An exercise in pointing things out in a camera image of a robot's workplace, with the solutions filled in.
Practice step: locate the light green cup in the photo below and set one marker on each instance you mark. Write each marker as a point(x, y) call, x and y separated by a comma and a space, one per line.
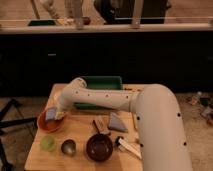
point(47, 143)

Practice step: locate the green plastic tray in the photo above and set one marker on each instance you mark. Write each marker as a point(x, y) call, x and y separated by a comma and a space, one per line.
point(100, 83)

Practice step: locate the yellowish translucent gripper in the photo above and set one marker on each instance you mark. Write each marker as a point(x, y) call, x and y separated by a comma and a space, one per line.
point(60, 115)

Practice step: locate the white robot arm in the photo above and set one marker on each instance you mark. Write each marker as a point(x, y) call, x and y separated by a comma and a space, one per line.
point(163, 142)

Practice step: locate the small metal cup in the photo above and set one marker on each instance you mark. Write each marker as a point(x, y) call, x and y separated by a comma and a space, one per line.
point(68, 147)

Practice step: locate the dark long counter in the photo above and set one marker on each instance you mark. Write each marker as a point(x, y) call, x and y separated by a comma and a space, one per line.
point(33, 59)

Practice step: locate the dark spoon in bowl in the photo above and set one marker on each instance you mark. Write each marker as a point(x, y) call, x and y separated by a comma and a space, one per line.
point(94, 123)

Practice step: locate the dark purple bowl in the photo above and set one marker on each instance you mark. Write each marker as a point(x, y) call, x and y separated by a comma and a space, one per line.
point(99, 147)

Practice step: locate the black tripod stand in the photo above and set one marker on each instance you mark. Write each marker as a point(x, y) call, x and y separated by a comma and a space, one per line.
point(6, 166)

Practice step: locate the grey folded cloth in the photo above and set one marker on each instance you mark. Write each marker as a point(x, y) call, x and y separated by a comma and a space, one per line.
point(115, 123)

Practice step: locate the red orange bowl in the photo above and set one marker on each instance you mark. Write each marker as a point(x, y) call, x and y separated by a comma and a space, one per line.
point(48, 126)

